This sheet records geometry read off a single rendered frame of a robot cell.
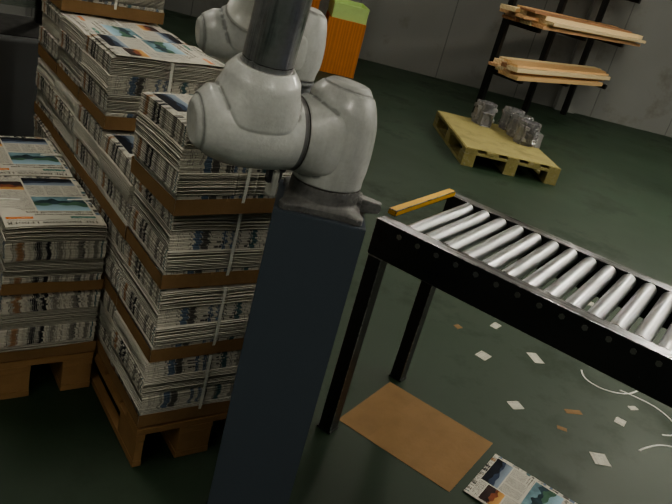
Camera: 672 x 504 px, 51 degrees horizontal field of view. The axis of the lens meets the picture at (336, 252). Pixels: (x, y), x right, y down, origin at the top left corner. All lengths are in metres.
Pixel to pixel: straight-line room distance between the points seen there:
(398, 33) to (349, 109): 9.16
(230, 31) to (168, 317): 0.81
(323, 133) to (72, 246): 1.04
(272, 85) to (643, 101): 10.45
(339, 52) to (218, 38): 7.32
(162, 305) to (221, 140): 0.69
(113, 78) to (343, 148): 1.00
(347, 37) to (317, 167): 7.39
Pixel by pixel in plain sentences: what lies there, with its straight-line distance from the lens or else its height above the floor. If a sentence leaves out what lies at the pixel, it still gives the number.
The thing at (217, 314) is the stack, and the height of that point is 0.51.
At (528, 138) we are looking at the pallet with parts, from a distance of 7.04.
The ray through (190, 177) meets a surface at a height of 0.94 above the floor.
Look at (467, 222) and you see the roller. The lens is 2.37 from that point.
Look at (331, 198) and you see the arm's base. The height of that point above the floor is 1.04.
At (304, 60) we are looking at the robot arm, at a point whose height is 1.27.
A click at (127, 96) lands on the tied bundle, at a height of 0.94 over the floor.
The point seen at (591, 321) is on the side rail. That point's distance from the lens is 1.97.
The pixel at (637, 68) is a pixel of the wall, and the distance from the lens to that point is 11.47.
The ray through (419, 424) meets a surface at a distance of 2.72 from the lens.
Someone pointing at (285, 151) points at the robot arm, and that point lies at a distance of 1.40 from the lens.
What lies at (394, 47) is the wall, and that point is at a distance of 10.61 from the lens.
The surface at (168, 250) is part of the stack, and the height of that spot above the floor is 0.72.
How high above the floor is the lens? 1.54
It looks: 24 degrees down
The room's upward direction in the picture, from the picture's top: 15 degrees clockwise
